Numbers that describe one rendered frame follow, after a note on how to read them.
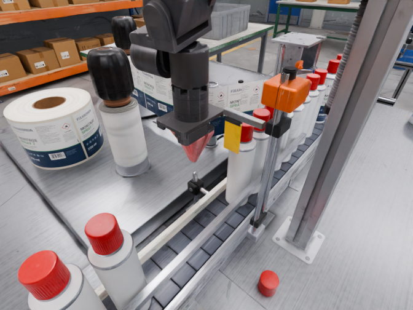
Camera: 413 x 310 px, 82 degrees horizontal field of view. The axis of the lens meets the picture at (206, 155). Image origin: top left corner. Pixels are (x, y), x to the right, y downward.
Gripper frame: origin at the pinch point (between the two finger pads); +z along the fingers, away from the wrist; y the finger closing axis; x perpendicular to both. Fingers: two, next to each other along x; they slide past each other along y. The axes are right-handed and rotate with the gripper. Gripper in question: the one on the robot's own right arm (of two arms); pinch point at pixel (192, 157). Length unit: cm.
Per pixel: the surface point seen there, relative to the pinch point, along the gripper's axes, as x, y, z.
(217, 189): 2.9, -4.6, 10.3
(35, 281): 7.3, 27.6, -6.4
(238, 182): 7.2, -5.5, 5.9
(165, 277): 10.4, 16.9, 5.8
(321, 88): 8.0, -42.6, -2.9
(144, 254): 2.8, 15.4, 10.5
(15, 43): -433, -79, 58
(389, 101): 23, -118, 23
